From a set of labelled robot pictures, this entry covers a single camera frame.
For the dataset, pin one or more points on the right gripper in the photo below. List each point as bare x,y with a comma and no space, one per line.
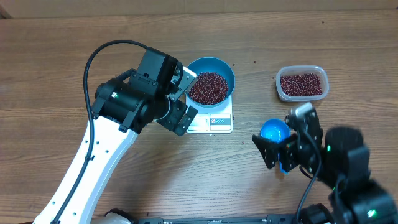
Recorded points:
288,151

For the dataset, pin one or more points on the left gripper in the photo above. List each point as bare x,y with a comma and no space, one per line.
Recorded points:
178,109

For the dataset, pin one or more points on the blue plastic scoop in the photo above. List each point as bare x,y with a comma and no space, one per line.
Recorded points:
277,131

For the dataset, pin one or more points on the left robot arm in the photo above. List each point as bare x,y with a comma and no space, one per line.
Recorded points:
123,106

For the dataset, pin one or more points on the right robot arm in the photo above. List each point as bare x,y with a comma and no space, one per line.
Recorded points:
340,159

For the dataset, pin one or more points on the white digital kitchen scale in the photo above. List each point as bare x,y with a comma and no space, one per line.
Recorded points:
212,119

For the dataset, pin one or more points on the red beans in bowl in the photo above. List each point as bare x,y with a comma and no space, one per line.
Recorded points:
210,88

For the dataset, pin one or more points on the teal bowl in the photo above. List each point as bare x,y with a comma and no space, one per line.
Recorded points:
212,64

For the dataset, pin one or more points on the clear plastic container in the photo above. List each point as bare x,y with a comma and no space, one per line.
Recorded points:
300,70

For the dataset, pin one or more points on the red beans in container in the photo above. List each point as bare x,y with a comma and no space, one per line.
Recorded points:
308,84

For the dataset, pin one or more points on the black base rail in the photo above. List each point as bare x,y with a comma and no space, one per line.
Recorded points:
268,219

